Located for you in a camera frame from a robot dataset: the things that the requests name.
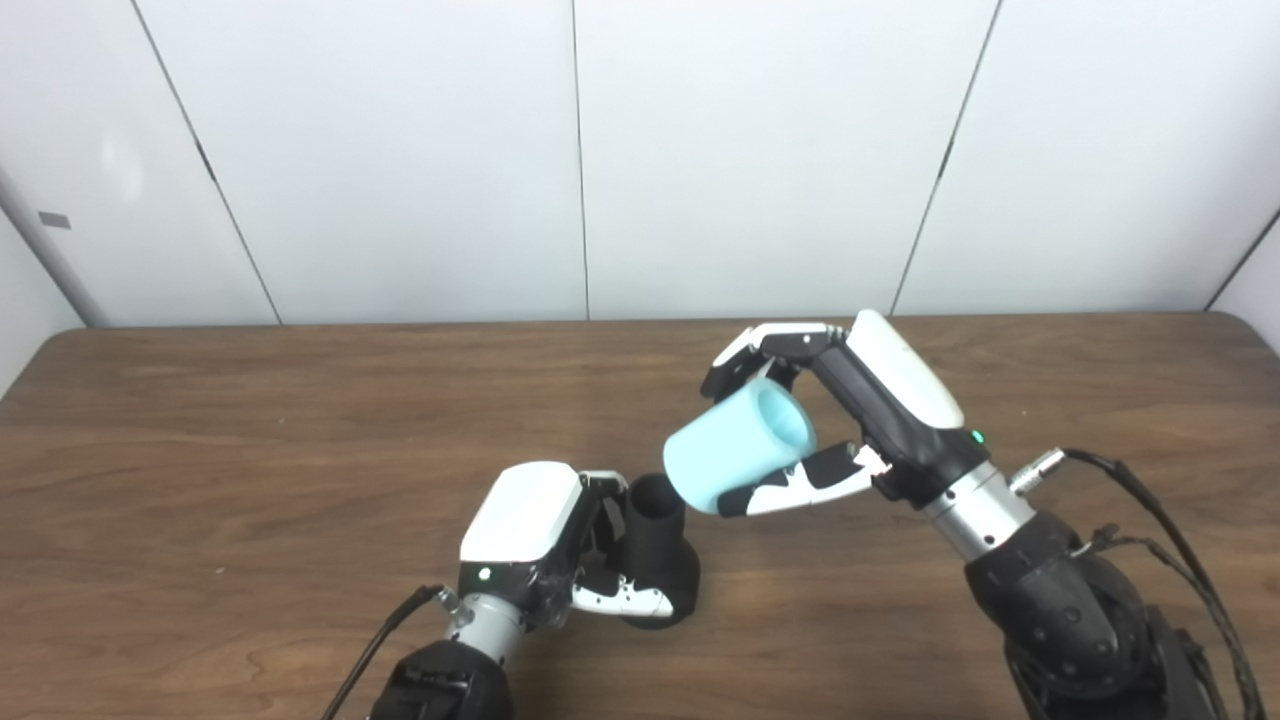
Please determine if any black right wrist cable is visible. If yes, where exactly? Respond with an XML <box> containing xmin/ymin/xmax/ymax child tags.
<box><xmin>1010</xmin><ymin>447</ymin><xmax>1266</xmax><ymax>720</ymax></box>

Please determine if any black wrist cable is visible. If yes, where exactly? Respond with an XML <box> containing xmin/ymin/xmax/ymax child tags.
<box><xmin>1010</xmin><ymin>447</ymin><xmax>1266</xmax><ymax>720</ymax></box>
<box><xmin>320</xmin><ymin>585</ymin><xmax>461</xmax><ymax>720</ymax></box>

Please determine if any light blue cylinder cup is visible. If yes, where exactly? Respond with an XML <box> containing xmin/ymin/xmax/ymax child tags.
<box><xmin>662</xmin><ymin>378</ymin><xmax>818</xmax><ymax>516</ymax></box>

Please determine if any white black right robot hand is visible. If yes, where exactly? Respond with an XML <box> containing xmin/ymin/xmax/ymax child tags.
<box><xmin>699</xmin><ymin>308</ymin><xmax>993</xmax><ymax>519</ymax></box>

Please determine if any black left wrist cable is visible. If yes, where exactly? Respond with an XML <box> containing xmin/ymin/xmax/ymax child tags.
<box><xmin>320</xmin><ymin>585</ymin><xmax>461</xmax><ymax>720</ymax></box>

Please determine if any black funnel-shaped nozzle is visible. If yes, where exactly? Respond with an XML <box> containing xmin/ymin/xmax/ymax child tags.
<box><xmin>620</xmin><ymin>473</ymin><xmax>701</xmax><ymax>631</ymax></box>

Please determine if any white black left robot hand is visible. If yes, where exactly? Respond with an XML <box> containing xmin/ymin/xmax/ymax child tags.
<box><xmin>457</xmin><ymin>461</ymin><xmax>677</xmax><ymax>633</ymax></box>

